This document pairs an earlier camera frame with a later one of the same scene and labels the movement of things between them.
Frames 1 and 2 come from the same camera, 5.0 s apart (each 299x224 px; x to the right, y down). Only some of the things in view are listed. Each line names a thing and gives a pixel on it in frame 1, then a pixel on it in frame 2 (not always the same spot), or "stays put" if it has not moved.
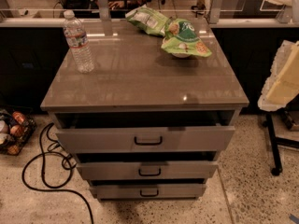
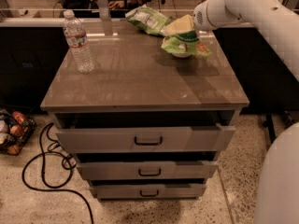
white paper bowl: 181,54 stays put
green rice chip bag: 182,38 stays put
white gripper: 282,81 -> 200,18
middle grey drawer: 165,170 stays put
